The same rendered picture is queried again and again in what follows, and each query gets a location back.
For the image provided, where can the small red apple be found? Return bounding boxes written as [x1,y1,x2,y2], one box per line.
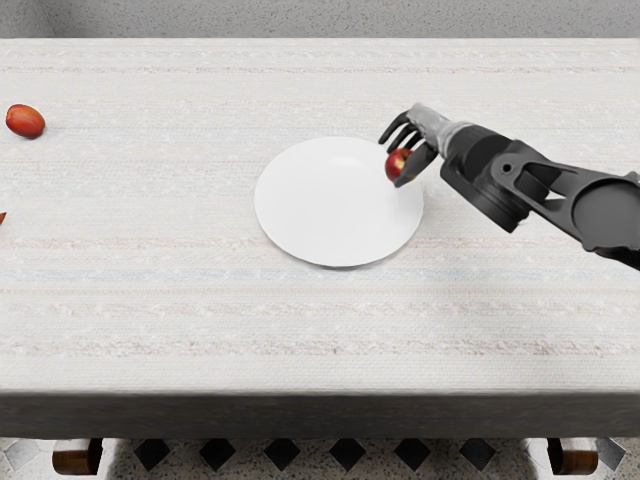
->
[384,147,414,180]

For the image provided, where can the red oval fruit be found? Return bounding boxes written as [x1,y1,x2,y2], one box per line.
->
[5,103,47,140]

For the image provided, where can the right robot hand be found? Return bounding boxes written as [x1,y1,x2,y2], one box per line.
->
[377,103,457,190]

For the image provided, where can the white round plate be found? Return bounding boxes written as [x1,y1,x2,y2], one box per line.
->
[253,135,426,269]

